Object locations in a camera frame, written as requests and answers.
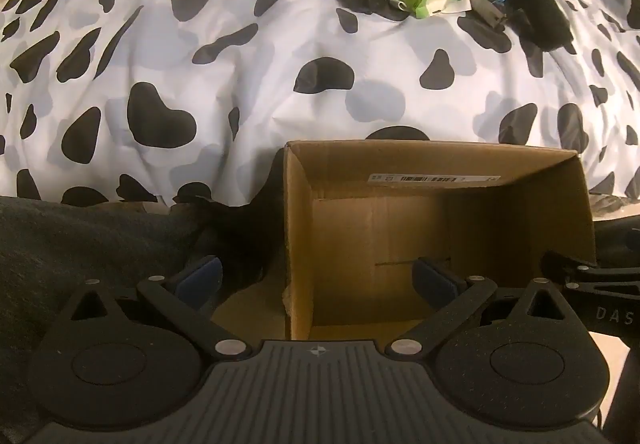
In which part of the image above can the small black printed box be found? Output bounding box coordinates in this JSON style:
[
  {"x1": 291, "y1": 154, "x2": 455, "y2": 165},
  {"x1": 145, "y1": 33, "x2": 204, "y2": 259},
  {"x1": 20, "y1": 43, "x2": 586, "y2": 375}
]
[{"x1": 470, "y1": 0, "x2": 514, "y2": 30}]

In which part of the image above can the brown cardboard box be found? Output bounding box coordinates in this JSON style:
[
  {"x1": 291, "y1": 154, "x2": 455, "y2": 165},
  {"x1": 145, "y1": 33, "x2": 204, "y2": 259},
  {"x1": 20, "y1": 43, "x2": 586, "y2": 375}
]
[{"x1": 283, "y1": 140, "x2": 596, "y2": 343}]

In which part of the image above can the dark grey fabric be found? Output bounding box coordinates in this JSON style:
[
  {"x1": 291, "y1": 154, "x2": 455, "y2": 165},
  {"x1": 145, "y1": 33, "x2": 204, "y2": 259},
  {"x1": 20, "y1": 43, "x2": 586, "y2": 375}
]
[{"x1": 0, "y1": 193, "x2": 281, "y2": 434}]

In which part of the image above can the cow print blanket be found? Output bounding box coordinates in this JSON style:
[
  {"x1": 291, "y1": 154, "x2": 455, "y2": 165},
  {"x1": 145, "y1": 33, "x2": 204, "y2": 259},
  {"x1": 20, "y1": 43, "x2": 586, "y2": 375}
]
[{"x1": 1, "y1": 0, "x2": 639, "y2": 205}]

